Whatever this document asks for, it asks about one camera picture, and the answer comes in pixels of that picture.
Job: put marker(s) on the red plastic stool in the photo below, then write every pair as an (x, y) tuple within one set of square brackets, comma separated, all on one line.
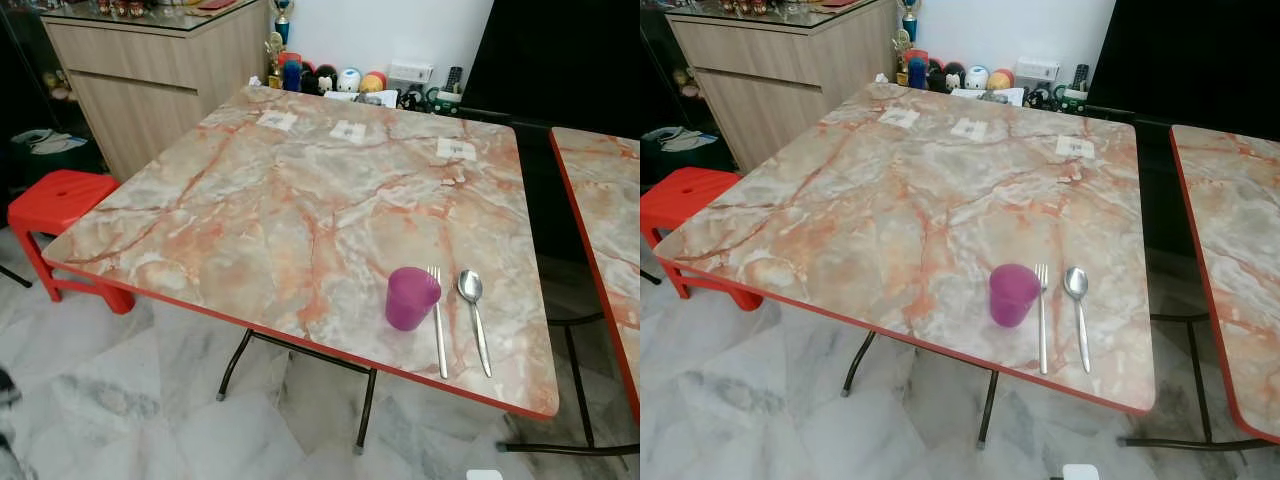
[(690, 190), (60, 195)]

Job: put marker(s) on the black bin with cloth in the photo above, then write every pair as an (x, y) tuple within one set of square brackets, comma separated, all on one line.
[(45, 150), (672, 145)]

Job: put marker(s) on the black metal table legs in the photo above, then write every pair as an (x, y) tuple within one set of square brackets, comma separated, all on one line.
[(1199, 380), (578, 385), (986, 410), (365, 410)]

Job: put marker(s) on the silver metal spoon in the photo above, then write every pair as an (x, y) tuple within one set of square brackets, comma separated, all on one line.
[(470, 285), (1076, 282)]

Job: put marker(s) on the white paper label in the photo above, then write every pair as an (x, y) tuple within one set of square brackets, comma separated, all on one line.
[(277, 121), (1075, 146), (969, 128), (898, 117), (456, 149), (348, 130)]

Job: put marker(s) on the black television screen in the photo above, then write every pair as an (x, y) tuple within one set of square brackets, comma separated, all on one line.
[(560, 50), (1180, 50)]

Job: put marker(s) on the light wooden cabinet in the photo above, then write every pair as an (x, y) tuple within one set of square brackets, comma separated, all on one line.
[(150, 90), (780, 80)]

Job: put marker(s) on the purple plastic cup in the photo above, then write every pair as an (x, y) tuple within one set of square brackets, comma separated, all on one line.
[(1013, 294), (412, 297)]

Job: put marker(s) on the orange toy ball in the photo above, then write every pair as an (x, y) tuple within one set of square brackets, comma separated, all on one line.
[(372, 82), (1000, 79)]

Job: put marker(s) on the small gold trophy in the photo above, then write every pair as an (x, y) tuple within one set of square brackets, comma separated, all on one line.
[(273, 58), (902, 55)]

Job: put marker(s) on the blue can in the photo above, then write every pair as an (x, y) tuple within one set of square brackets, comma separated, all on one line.
[(291, 76), (916, 72)]

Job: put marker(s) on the white toy ball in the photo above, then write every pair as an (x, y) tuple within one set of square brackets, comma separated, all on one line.
[(976, 77), (349, 80)]

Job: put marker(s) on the black plush toy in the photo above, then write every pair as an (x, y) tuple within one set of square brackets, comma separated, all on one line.
[(325, 80), (940, 76)]

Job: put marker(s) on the tall blue silver trophy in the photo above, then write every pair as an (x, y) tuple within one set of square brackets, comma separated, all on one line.
[(283, 20), (909, 18)]

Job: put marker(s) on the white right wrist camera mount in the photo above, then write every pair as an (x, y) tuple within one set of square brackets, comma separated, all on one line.
[(1081, 473), (485, 475)]

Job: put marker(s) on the white wall socket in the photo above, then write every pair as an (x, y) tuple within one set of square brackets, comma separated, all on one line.
[(1036, 69), (410, 72)]

